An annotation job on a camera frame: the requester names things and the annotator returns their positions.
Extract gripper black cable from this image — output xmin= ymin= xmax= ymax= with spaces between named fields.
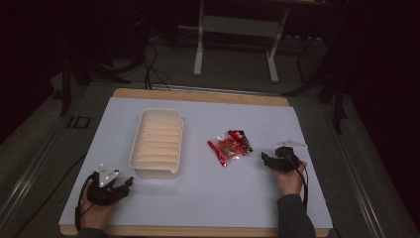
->
xmin=287 ymin=154 xmax=310 ymax=214
xmin=74 ymin=175 xmax=97 ymax=232

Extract metal floor rail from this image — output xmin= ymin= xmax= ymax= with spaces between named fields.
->
xmin=0 ymin=113 xmax=72 ymax=221
xmin=325 ymin=105 xmax=388 ymax=238

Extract red and clear snack packet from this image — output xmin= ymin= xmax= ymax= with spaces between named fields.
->
xmin=207 ymin=129 xmax=255 ymax=168

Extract thin black floor cable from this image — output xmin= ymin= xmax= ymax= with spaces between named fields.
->
xmin=14 ymin=153 xmax=87 ymax=238

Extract white table mat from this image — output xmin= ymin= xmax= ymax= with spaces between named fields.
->
xmin=58 ymin=96 xmax=334 ymax=230

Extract black floor cables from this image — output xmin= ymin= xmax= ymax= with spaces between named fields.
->
xmin=142 ymin=41 xmax=172 ymax=92

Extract white metal stand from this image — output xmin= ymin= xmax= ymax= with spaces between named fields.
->
xmin=192 ymin=0 xmax=291 ymax=84

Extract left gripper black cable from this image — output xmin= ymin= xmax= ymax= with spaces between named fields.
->
xmin=74 ymin=175 xmax=97 ymax=232

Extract cream ribbed plastic tray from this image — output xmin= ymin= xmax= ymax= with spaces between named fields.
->
xmin=128 ymin=107 xmax=185 ymax=180

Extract black metal stand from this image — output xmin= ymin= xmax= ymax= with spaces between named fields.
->
xmin=52 ymin=54 xmax=132 ymax=117
xmin=281 ymin=36 xmax=350 ymax=136

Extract person's right hand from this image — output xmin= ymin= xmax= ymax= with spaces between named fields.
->
xmin=270 ymin=160 xmax=308 ymax=197

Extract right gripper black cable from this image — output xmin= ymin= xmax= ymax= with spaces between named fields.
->
xmin=287 ymin=154 xmax=310 ymax=214

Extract person's left hand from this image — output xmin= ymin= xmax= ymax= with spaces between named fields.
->
xmin=78 ymin=179 xmax=119 ymax=230

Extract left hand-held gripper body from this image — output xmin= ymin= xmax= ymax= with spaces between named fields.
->
xmin=84 ymin=163 xmax=122 ymax=206

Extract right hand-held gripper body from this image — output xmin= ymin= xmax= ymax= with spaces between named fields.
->
xmin=271 ymin=138 xmax=309 ymax=174

